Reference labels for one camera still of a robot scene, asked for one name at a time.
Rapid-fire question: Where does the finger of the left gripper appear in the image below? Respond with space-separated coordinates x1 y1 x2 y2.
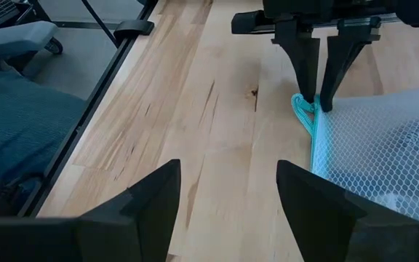
319 17 382 113
271 20 322 106

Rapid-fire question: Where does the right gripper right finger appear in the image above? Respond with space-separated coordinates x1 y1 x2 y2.
276 159 419 262

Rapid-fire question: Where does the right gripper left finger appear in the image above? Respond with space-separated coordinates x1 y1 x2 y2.
0 159 182 262

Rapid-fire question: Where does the white mesh pouch teal trim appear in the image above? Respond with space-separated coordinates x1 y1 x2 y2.
291 85 419 223

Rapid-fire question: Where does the person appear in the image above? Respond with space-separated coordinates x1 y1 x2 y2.
0 68 87 205

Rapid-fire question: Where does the black table clamp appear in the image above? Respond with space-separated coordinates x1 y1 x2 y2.
113 20 156 44

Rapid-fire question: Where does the grey office chair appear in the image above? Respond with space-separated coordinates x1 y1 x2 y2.
0 20 64 74

